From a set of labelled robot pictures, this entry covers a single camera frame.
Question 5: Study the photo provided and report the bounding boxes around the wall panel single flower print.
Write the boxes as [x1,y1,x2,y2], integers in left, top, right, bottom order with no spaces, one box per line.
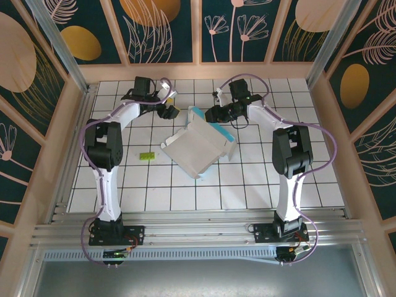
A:
[0,101,43,224]

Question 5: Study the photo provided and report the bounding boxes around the small green controller board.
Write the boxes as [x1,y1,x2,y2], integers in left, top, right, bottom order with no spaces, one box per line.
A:
[103,249,129,259]

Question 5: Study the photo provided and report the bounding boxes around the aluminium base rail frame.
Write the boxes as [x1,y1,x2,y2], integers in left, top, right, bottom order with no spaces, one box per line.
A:
[29,207,369,248]

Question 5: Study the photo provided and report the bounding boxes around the wall panel oval and fern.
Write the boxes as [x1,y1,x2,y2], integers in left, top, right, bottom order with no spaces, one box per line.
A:
[327,0,396,134]

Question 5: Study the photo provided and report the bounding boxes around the wall panel orange circle leaves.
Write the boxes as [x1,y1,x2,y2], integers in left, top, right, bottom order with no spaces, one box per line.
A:
[110,0,199,65]

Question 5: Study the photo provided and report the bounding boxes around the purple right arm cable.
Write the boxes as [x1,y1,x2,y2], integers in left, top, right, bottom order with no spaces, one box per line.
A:
[220,73,338,265]

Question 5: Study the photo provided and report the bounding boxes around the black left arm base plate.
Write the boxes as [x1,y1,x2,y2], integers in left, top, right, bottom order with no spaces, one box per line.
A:
[88,225,146,247]

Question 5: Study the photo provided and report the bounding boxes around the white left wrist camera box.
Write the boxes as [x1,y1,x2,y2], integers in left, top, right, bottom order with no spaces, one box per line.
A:
[159,79,179,100]

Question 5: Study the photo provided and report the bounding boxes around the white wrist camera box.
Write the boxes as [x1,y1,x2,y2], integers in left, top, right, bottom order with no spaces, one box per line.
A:
[215,87,231,106]
[159,79,179,100]

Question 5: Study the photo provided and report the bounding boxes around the wall panel yellow oval print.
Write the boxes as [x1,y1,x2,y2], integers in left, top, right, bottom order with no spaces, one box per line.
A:
[46,0,130,66]

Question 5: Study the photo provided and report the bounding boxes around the blue and white paper box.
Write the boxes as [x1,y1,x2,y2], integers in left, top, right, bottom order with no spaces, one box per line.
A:
[160,105,238,180]

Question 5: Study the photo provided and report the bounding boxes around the wall panel pale circle print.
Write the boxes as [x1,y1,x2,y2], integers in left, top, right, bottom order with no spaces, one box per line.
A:
[271,0,344,64]

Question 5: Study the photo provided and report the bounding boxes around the aluminium frame post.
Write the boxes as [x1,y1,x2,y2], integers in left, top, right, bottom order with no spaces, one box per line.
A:
[306,0,362,90]
[25,0,91,93]

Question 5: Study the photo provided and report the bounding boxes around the wall panel large pale disc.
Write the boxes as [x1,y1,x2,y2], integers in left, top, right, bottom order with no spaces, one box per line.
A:
[0,0,69,146]

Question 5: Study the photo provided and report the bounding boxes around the grey slotted cable duct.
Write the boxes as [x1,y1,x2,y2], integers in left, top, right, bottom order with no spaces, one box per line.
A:
[43,247,281,264]

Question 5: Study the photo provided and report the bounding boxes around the wall panel pink flowers print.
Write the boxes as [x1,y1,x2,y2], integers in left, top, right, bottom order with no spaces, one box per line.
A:
[197,0,281,65]

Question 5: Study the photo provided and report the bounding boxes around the aluminium side rail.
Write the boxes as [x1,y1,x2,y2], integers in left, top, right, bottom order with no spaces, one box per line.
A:
[46,82,100,224]

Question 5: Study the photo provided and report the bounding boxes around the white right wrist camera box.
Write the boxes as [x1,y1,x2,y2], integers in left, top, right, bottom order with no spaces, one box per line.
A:
[215,87,231,106]

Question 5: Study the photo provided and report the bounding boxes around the wall panel pink leaves print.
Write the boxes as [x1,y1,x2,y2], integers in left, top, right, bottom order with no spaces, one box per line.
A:
[352,111,396,222]

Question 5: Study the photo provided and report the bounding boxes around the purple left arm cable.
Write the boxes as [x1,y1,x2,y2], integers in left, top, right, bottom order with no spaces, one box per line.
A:
[79,77,174,267]

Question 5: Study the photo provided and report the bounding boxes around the grey metal sheet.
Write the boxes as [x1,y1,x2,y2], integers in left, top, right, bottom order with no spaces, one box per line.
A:
[18,259,381,297]

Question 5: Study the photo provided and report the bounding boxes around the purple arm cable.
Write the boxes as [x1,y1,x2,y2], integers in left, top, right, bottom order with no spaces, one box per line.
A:
[79,77,174,267]
[220,73,338,265]

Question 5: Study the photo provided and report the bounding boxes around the small controller board with wires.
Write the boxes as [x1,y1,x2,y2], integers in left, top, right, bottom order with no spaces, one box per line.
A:
[277,246,310,262]

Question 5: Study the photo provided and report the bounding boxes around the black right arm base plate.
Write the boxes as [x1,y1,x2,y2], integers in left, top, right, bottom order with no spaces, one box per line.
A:
[253,222,309,244]

